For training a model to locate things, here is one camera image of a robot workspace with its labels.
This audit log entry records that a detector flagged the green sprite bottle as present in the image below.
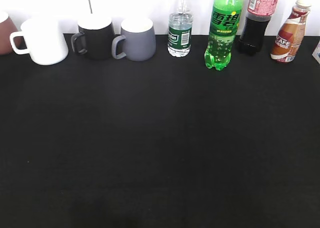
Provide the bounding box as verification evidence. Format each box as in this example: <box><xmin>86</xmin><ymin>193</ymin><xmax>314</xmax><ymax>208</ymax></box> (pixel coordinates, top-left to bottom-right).
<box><xmin>204</xmin><ymin>0</ymin><xmax>243</xmax><ymax>71</ymax></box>

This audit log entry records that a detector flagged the white ceramic mug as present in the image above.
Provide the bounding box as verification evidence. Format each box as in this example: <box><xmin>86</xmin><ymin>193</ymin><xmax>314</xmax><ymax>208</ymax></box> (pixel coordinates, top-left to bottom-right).
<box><xmin>9</xmin><ymin>17</ymin><xmax>69</xmax><ymax>66</ymax></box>

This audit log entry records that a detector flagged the red brown cup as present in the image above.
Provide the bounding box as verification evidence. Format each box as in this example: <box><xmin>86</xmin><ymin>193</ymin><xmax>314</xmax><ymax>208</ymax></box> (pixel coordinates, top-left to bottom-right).
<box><xmin>0</xmin><ymin>11</ymin><xmax>18</xmax><ymax>55</ymax></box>

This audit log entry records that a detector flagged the black tablecloth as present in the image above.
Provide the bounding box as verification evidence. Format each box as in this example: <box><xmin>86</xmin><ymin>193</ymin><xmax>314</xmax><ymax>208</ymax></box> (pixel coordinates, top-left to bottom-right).
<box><xmin>0</xmin><ymin>36</ymin><xmax>320</xmax><ymax>227</ymax></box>

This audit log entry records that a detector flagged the grey ceramic mug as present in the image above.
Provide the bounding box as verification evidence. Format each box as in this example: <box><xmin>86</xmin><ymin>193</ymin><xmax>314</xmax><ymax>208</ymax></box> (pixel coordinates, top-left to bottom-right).
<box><xmin>111</xmin><ymin>17</ymin><xmax>156</xmax><ymax>62</ymax></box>

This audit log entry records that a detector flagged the clear water bottle green label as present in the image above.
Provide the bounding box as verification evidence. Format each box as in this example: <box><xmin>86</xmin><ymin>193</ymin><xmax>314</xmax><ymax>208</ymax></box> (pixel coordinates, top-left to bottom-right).
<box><xmin>167</xmin><ymin>0</ymin><xmax>193</xmax><ymax>58</ymax></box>

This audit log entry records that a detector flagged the black ceramic mug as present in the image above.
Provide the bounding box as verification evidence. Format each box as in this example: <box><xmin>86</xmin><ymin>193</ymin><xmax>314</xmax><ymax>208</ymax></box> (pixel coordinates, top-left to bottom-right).
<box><xmin>70</xmin><ymin>14</ymin><xmax>115</xmax><ymax>60</ymax></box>

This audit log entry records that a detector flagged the dark cola bottle red label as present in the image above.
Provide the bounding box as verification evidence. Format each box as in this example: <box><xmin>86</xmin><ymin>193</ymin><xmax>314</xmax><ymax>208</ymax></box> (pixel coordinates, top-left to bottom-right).
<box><xmin>238</xmin><ymin>0</ymin><xmax>278</xmax><ymax>56</ymax></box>

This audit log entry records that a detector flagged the brown coffee drink bottle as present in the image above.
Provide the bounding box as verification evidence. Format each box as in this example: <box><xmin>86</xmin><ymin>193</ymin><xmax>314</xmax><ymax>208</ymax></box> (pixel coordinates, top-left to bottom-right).
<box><xmin>270</xmin><ymin>0</ymin><xmax>312</xmax><ymax>63</ymax></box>

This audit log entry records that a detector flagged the white carton at right edge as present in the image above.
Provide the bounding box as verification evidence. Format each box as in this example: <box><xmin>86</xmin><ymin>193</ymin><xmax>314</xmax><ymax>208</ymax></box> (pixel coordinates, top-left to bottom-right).
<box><xmin>312</xmin><ymin>42</ymin><xmax>320</xmax><ymax>64</ymax></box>

